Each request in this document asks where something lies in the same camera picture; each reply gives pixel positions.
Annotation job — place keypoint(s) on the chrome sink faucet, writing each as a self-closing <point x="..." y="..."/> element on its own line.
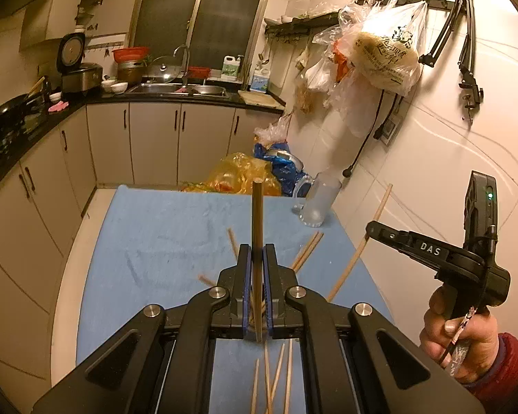
<point x="186" y="62"/>

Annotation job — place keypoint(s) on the blue tablecloth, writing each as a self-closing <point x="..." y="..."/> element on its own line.
<point x="164" y="233"/>

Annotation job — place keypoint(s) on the pile of wooden chopsticks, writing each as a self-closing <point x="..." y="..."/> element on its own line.
<point x="307" y="250"/>

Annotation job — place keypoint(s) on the dark kitchen window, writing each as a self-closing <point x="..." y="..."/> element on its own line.
<point x="198" y="17"/>

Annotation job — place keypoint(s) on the black frying pan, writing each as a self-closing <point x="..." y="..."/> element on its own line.
<point x="8" y="114"/>

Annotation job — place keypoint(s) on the single bamboo chopstick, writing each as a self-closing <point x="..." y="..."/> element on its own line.
<point x="349" y="267"/>
<point x="257" y="215"/>

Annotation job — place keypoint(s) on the wooden spatula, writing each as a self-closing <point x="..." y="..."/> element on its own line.
<point x="38" y="86"/>

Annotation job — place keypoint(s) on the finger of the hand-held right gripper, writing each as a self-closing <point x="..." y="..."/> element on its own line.
<point x="414" y="243"/>

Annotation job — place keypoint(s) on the black wall socket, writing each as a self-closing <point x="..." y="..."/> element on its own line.
<point x="388" y="129"/>

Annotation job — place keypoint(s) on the white bottle blue label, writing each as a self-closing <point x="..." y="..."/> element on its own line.
<point x="259" y="81"/>

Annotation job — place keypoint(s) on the wooden cutting board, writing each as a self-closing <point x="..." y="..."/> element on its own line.
<point x="261" y="99"/>

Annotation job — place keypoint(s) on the clear glass pitcher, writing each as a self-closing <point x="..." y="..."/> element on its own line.
<point x="319" y="200"/>

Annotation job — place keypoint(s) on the silver rice cooker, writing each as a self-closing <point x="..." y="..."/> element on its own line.
<point x="80" y="75"/>

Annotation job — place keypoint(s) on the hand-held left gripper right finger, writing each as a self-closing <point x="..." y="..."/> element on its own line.
<point x="266" y="306"/>

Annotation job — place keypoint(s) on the red plastic colander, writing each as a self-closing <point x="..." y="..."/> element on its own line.
<point x="130" y="54"/>

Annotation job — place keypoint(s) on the clear plastic bag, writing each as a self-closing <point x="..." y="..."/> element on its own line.
<point x="274" y="131"/>

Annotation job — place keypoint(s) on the glass pot lid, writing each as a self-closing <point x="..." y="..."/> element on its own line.
<point x="164" y="71"/>

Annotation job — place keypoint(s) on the steel kitchen sink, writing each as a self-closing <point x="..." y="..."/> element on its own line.
<point x="177" y="90"/>

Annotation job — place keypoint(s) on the brown cooking pot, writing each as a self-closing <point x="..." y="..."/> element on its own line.
<point x="131" y="74"/>

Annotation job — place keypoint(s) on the blue plastic bag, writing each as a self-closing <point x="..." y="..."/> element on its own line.
<point x="285" y="168"/>

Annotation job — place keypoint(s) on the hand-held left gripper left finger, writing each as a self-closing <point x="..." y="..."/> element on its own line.
<point x="247" y="293"/>

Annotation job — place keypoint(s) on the hanging clear plastic bags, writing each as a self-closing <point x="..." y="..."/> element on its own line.
<point x="384" y="51"/>

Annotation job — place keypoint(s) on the white jug green label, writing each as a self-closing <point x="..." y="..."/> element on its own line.
<point x="231" y="69"/>

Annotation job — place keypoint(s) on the black wall shelf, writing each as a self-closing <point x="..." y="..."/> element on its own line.
<point x="302" y="23"/>

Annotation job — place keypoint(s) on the person's right forearm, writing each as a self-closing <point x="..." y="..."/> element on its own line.
<point x="513" y="366"/>

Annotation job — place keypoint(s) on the yellow plastic bag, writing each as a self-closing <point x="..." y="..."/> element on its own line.
<point x="237" y="174"/>

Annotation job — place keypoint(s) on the beige kitchen base cabinets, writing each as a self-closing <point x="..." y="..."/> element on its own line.
<point x="155" y="138"/>

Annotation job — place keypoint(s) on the beige upper cabinets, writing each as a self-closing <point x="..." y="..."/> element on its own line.
<point x="60" y="17"/>

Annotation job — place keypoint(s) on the black gas stove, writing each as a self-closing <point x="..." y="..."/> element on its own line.
<point x="4" y="146"/>

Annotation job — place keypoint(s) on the pink cleaning cloth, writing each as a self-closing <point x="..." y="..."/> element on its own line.
<point x="58" y="106"/>

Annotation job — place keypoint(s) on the hanging metal ladle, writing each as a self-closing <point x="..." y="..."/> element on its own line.
<point x="265" y="58"/>

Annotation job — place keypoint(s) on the person's right hand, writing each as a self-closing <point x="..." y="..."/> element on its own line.
<point x="479" y="345"/>

